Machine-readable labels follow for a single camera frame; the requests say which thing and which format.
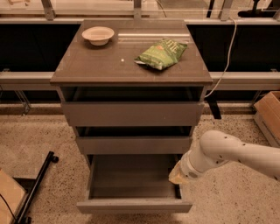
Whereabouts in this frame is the grey drawer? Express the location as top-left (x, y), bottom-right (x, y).
top-left (77, 154), bottom-right (192, 214)
top-left (76, 126), bottom-right (192, 155)
top-left (61, 101), bottom-right (204, 127)

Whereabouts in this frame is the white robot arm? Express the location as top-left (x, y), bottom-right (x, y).
top-left (169, 130), bottom-right (280, 185)

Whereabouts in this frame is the grey drawer cabinet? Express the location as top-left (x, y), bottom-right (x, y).
top-left (50, 19), bottom-right (214, 165)

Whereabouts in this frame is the cardboard box right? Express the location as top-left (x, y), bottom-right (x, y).
top-left (254, 91), bottom-right (280, 148)

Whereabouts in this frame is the green chip bag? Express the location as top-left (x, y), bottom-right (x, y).
top-left (134, 38), bottom-right (187, 71)

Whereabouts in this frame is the black wheeled stand leg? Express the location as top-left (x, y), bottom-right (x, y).
top-left (15, 151), bottom-right (59, 224)

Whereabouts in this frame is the white paper bowl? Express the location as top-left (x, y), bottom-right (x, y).
top-left (82, 26), bottom-right (115, 46)

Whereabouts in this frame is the wooden board left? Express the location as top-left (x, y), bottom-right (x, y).
top-left (0, 169), bottom-right (26, 224)

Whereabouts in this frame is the grey metal railing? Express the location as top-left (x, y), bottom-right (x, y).
top-left (0, 72), bottom-right (280, 91)

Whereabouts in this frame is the black bracket behind cabinet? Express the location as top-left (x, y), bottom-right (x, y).
top-left (206, 93), bottom-right (221, 120)

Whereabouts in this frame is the white cable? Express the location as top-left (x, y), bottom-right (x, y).
top-left (204, 17), bottom-right (238, 99)

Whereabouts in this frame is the black cable left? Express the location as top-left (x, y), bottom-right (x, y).
top-left (0, 192), bottom-right (18, 224)

